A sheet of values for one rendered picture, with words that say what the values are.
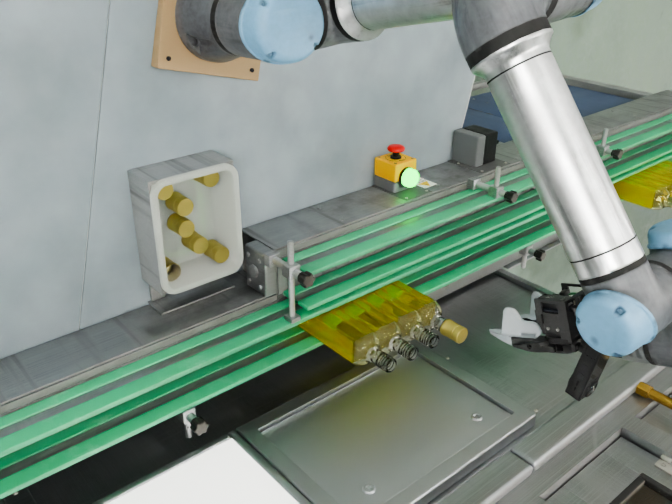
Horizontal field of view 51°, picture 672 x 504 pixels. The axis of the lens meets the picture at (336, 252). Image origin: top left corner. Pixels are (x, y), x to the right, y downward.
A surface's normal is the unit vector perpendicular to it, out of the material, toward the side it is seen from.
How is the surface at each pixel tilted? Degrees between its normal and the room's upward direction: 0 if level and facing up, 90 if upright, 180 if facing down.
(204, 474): 90
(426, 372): 90
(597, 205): 47
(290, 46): 9
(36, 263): 0
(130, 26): 0
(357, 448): 90
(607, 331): 90
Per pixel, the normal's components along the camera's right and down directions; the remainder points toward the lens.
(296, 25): 0.54, 0.34
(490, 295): 0.00, -0.89
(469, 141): -0.76, 0.29
